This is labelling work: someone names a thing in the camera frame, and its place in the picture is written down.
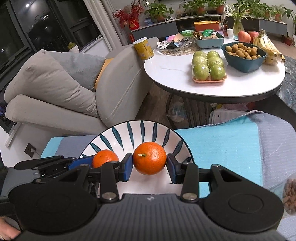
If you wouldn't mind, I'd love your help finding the large orange mandarin front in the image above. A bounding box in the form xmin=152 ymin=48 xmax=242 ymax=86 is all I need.
xmin=132 ymin=142 xmax=167 ymax=175

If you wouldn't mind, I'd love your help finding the person's left hand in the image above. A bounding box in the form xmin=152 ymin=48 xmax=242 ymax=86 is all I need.
xmin=0 ymin=217 xmax=21 ymax=240

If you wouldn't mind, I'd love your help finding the striped white ceramic bowl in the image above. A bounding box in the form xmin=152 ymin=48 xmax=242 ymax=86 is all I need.
xmin=79 ymin=120 xmax=195 ymax=197

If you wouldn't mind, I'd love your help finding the blue grey tablecloth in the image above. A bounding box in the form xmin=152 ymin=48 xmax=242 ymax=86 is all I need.
xmin=0 ymin=109 xmax=296 ymax=241

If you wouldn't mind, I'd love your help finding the beige sofa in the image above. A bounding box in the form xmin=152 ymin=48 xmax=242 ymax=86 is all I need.
xmin=4 ymin=45 xmax=152 ymax=135

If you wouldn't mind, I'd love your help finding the beige back cushion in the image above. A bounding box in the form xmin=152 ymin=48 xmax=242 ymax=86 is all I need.
xmin=4 ymin=50 xmax=99 ymax=118

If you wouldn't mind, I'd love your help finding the grey throw pillow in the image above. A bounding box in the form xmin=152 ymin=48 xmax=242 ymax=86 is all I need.
xmin=47 ymin=51 xmax=106 ymax=92

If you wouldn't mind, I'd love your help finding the white round coffee table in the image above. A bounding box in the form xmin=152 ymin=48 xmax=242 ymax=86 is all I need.
xmin=143 ymin=37 xmax=287 ymax=128

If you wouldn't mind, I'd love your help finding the vitamin jar white lid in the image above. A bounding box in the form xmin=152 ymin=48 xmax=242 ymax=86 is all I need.
xmin=282 ymin=178 xmax=296 ymax=216

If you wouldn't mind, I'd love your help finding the tray of green apples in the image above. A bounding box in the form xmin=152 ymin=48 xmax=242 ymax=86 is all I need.
xmin=191 ymin=50 xmax=227 ymax=83

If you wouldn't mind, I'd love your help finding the glass snack plate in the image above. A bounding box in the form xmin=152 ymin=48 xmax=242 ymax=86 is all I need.
xmin=156 ymin=38 xmax=198 ymax=56

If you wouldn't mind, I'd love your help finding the yellow tin can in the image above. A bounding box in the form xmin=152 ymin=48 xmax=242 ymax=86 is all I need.
xmin=133 ymin=37 xmax=154 ymax=60

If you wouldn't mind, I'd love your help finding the dark marble round table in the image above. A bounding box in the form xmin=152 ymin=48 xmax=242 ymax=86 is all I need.
xmin=276 ymin=56 xmax=296 ymax=112

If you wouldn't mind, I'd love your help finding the teal bowl of longans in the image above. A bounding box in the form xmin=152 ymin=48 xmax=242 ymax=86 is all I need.
xmin=221 ymin=42 xmax=267 ymax=73

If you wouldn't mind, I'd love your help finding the teal snack basket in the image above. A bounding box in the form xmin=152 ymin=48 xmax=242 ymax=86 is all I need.
xmin=194 ymin=32 xmax=224 ymax=49

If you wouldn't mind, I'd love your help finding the banana bunch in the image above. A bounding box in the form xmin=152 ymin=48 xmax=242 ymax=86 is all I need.
xmin=252 ymin=29 xmax=285 ymax=65

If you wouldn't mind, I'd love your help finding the red flower arrangement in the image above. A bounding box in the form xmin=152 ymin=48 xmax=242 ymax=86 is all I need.
xmin=112 ymin=1 xmax=144 ymax=31

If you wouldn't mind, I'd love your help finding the red apple on table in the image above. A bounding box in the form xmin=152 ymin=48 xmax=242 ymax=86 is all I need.
xmin=238 ymin=31 xmax=251 ymax=43

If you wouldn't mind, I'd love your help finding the orange box on table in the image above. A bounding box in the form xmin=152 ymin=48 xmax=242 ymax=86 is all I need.
xmin=194 ymin=21 xmax=220 ymax=32

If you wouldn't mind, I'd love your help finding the grey tv console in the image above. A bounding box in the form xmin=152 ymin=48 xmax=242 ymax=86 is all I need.
xmin=132 ymin=14 xmax=287 ymax=41

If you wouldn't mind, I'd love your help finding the potted green plant left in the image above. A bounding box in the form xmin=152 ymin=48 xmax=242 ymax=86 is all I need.
xmin=144 ymin=1 xmax=174 ymax=23

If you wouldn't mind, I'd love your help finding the glass vase with plant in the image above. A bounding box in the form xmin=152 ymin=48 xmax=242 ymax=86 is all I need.
xmin=227 ymin=4 xmax=253 ymax=40

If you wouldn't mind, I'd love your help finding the tall plant white pot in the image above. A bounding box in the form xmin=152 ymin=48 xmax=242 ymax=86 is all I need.
xmin=282 ymin=6 xmax=296 ymax=47

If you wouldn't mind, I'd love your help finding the wall power socket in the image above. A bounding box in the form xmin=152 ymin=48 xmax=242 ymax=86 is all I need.
xmin=24 ymin=143 xmax=36 ymax=158

